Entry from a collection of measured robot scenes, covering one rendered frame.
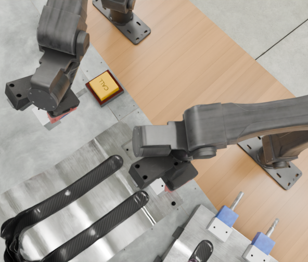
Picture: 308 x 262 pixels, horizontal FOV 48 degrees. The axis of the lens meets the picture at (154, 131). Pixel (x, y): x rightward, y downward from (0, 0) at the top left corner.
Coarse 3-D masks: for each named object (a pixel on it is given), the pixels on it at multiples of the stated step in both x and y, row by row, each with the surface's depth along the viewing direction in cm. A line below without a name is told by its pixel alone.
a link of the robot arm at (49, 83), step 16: (80, 32) 60; (48, 48) 64; (80, 48) 61; (48, 64) 61; (64, 64) 62; (32, 80) 59; (48, 80) 59; (64, 80) 63; (32, 96) 62; (48, 96) 61
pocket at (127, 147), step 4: (124, 144) 87; (128, 144) 89; (124, 148) 89; (128, 148) 89; (132, 148) 89; (128, 152) 89; (132, 152) 89; (132, 156) 88; (132, 160) 88; (136, 160) 88
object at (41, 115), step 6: (84, 90) 84; (78, 96) 84; (36, 108) 81; (36, 114) 80; (42, 114) 80; (66, 114) 84; (42, 120) 80; (48, 120) 80; (48, 126) 82; (54, 126) 84
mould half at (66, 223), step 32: (128, 128) 87; (64, 160) 85; (96, 160) 85; (128, 160) 85; (32, 192) 80; (96, 192) 84; (128, 192) 84; (0, 224) 76; (64, 224) 79; (128, 224) 82; (0, 256) 81; (32, 256) 75; (96, 256) 79
